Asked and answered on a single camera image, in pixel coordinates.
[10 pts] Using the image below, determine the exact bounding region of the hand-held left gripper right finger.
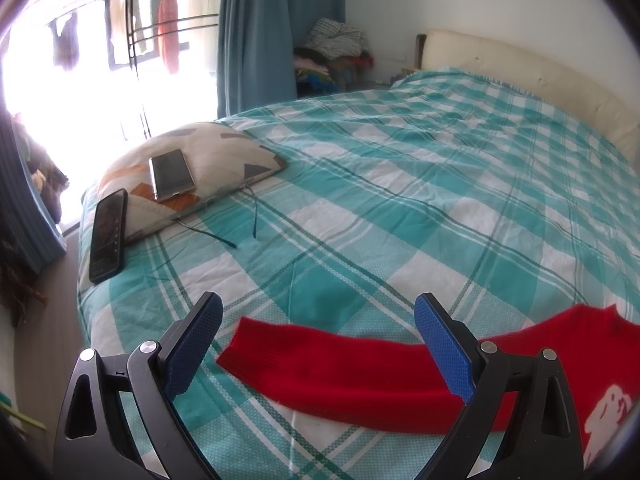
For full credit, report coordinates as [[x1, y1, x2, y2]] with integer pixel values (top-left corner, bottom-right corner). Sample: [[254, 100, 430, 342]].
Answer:
[[414, 293, 586, 480]]

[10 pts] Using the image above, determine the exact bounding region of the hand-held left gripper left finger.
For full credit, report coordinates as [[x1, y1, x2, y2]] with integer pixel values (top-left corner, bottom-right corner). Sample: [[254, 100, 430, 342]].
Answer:
[[52, 291, 224, 480]]

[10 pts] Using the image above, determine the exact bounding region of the red sweater with white print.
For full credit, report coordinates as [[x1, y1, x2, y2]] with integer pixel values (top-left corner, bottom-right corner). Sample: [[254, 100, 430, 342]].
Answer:
[[216, 304, 636, 466]]

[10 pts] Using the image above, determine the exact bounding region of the pile of mixed clothes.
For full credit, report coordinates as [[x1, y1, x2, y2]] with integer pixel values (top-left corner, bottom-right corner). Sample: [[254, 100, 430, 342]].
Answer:
[[292, 17, 376, 98]]

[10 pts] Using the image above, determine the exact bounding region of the black smartphone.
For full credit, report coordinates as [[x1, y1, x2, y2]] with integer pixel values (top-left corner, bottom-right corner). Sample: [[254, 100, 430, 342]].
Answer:
[[88, 188, 129, 285]]

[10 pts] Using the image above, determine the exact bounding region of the teal checked bed blanket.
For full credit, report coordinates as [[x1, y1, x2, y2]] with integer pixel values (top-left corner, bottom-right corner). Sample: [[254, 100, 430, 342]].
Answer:
[[77, 67, 640, 480]]

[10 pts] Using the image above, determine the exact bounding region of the beige patterned pillow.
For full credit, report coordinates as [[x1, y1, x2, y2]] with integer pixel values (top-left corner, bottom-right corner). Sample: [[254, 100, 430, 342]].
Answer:
[[95, 121, 288, 246]]

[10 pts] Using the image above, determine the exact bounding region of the blue curtain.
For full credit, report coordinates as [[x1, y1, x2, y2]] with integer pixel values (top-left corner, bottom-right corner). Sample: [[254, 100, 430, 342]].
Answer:
[[0, 110, 68, 271], [216, 0, 347, 120]]

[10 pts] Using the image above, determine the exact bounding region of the cream padded headboard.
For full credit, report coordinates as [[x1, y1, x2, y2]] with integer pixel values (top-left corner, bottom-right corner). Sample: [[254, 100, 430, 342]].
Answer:
[[415, 29, 640, 161]]

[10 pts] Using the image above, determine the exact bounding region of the red hanging garment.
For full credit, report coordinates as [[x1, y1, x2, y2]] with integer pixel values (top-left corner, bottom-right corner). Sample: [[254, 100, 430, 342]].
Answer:
[[157, 0, 181, 76]]

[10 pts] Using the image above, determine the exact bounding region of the black metal drying rack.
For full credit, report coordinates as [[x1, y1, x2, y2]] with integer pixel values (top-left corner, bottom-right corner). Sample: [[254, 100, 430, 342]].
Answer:
[[122, 0, 221, 141]]

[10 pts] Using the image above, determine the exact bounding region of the dark hanging garment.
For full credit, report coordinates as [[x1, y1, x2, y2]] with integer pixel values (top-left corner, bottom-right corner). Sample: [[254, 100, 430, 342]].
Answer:
[[48, 10, 81, 72]]

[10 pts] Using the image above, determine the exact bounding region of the thin dark cable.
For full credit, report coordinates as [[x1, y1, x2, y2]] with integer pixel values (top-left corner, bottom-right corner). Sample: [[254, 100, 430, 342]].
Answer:
[[172, 185, 259, 249]]

